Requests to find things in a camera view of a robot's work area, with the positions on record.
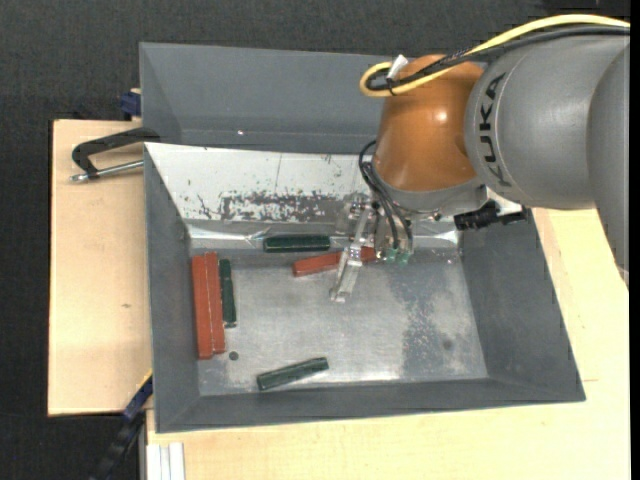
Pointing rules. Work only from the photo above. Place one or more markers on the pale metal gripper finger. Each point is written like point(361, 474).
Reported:
point(352, 279)
point(340, 280)

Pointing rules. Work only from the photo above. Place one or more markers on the red-brown flat block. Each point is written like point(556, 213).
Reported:
point(315, 264)
point(202, 308)
point(217, 303)

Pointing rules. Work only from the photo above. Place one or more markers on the grey metal bin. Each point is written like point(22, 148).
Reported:
point(350, 328)

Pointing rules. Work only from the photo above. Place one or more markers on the dark green flat block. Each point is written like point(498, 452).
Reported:
point(292, 373)
point(297, 243)
point(227, 293)

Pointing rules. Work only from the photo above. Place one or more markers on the pale wood flat board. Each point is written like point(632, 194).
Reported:
point(100, 278)

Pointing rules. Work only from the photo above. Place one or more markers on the black cylinder on white bracket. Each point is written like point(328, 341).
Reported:
point(479, 218)

